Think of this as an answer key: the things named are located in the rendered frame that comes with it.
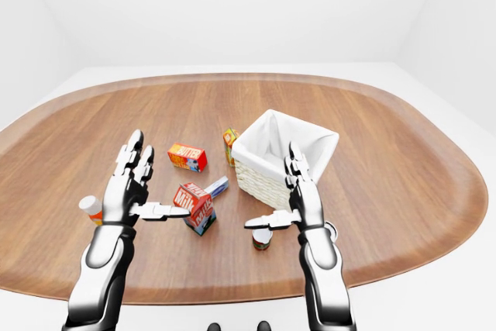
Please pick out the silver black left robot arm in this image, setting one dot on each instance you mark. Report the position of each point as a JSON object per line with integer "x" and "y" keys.
{"x": 101, "y": 273}

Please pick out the orange yellow juice carton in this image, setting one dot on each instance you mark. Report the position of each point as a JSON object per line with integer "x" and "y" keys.
{"x": 229, "y": 145}

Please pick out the red milk carton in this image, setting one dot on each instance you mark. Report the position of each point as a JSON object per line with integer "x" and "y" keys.
{"x": 198, "y": 207}

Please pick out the blue white flat box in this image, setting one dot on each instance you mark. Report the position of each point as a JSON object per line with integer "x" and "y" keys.
{"x": 218, "y": 187}

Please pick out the silver tin behind right arm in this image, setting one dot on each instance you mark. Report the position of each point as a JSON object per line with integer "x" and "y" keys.
{"x": 331, "y": 230}

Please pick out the orange bottle with white cap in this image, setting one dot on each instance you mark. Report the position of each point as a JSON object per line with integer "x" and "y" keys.
{"x": 92, "y": 209}

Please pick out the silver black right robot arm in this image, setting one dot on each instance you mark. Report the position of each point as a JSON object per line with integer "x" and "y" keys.
{"x": 324, "y": 276}

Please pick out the white woven basket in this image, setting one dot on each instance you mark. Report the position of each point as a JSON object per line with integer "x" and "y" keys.
{"x": 284, "y": 156}

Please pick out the red butter box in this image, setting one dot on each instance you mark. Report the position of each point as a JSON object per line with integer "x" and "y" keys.
{"x": 187, "y": 157}

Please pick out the small dark rounded shape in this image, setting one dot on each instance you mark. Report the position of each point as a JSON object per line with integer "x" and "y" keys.
{"x": 213, "y": 326}
{"x": 264, "y": 325}

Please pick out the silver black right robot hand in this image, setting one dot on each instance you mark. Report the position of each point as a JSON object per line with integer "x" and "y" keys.
{"x": 307, "y": 199}

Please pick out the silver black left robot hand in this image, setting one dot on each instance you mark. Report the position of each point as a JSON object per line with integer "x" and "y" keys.
{"x": 123, "y": 194}

